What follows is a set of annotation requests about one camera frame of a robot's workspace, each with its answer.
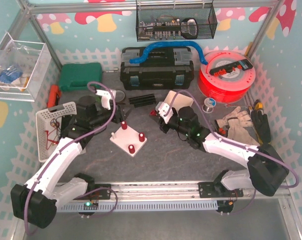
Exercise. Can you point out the black wire mesh basket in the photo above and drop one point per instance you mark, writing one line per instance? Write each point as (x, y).
(171, 22)

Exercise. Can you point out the orange black pliers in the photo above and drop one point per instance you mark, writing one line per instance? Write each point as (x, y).
(222, 131)

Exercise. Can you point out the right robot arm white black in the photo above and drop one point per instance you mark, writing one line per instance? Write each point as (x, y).
(263, 168)

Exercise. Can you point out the clear acrylic wall box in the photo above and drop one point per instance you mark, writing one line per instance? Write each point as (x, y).
(23, 65)

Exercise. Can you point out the white perforated basket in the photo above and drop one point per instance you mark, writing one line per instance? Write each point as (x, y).
(48, 126)

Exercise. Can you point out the orange utility knife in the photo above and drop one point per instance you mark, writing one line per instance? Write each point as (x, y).
(54, 96)

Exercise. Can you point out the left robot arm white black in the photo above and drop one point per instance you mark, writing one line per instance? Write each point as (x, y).
(36, 201)

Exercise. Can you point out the white peg base plate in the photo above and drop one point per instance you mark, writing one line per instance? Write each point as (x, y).
(124, 138)

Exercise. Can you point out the white spring tray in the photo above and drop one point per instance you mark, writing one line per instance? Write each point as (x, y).
(180, 101)

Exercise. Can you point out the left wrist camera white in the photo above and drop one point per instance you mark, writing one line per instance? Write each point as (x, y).
(106, 97)

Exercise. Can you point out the green plastic case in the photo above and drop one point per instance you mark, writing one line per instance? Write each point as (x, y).
(75, 77)

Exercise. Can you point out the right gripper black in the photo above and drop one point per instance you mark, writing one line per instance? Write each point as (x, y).
(162, 123)

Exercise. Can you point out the brown tape roll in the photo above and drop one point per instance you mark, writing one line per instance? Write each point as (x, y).
(120, 96)

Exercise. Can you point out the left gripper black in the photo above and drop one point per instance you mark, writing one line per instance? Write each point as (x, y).
(117, 115)

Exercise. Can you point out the red spring three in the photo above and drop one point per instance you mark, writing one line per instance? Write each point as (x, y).
(131, 149)

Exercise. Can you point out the red spring one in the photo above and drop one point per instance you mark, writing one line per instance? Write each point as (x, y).
(124, 125)

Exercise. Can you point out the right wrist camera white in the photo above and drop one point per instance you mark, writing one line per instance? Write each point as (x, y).
(167, 114)

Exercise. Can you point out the black toolbox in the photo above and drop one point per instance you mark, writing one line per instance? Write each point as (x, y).
(165, 69)

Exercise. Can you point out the black red terminal strip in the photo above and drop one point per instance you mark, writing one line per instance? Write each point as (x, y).
(243, 64)

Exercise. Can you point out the black aluminium extrusion block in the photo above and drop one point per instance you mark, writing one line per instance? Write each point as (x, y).
(142, 100)

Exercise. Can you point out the blue white glove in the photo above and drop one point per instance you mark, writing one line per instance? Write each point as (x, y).
(11, 75)

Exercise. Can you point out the black device in basket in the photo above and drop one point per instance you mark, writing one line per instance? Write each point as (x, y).
(66, 122)

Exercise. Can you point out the solder wire spool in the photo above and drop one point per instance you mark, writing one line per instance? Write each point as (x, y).
(209, 104)

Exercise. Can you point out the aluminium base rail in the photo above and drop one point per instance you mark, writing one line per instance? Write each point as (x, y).
(156, 196)

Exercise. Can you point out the white work glove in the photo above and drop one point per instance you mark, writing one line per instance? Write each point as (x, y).
(237, 123)

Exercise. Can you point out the red filament spool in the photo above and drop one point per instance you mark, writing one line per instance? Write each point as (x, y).
(227, 88)

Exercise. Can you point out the red spring two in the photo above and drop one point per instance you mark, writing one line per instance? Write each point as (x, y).
(141, 137)

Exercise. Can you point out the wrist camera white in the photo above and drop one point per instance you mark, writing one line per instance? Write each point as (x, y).
(167, 114)
(106, 97)

